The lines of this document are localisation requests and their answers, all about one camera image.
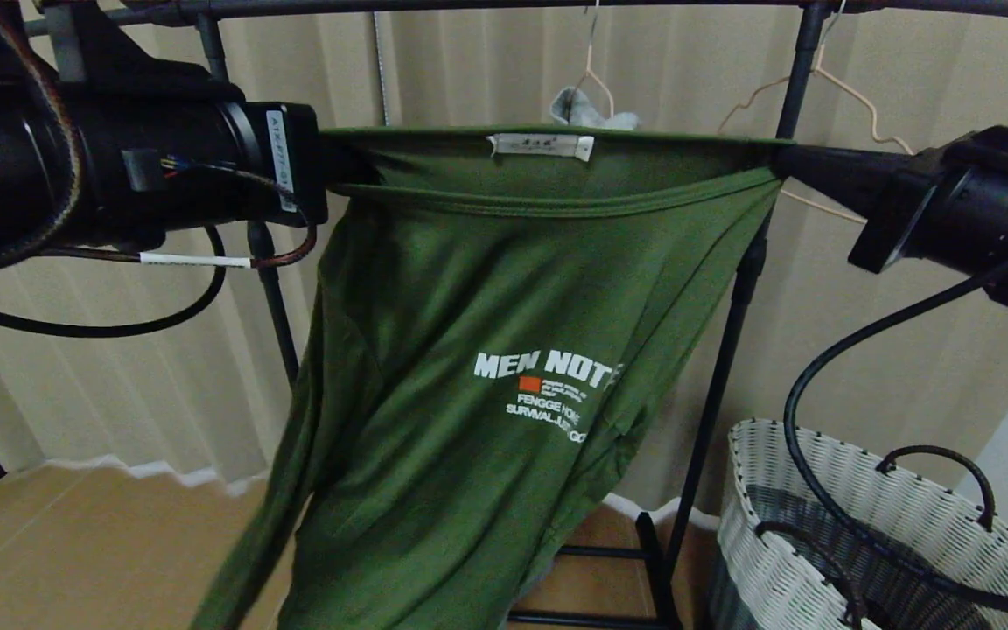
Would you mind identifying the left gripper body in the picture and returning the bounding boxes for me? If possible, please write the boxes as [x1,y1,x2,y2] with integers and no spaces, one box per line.
[75,101,330,250]

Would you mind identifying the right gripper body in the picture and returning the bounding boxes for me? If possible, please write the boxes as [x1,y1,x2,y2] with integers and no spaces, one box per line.
[848,157,1008,307]

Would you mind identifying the pink clothes hanger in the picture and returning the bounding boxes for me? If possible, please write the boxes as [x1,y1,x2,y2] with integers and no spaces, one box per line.
[570,0,617,119]
[717,0,916,226]

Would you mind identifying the green printed garment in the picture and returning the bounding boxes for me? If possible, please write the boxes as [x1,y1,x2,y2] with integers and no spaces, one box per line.
[192,125,792,630]

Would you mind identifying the pale grey shorts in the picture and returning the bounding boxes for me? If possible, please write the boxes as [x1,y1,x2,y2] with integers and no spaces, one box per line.
[549,86,642,132]

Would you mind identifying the black clothes rack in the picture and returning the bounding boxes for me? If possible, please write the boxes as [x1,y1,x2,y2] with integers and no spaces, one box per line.
[23,0,1008,630]

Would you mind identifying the white laundry basket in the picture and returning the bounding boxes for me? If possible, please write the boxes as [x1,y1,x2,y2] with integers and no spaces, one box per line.
[707,418,1008,630]

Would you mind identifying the metal curtain wand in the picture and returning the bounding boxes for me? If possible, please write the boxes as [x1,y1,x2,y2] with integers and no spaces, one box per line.
[371,10,389,126]

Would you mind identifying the beige curtain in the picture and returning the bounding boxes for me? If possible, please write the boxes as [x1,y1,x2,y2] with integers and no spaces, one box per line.
[0,0,1008,535]

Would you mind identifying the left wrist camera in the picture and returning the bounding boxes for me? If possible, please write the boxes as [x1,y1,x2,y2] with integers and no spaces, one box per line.
[31,0,247,104]

